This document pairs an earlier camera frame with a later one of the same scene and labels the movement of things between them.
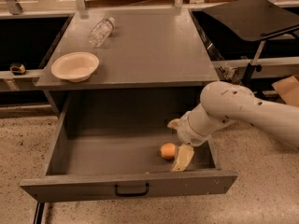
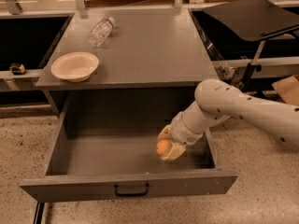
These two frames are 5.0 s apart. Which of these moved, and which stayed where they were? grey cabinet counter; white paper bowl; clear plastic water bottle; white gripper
Moved: white gripper
Stayed: grey cabinet counter; white paper bowl; clear plastic water bottle
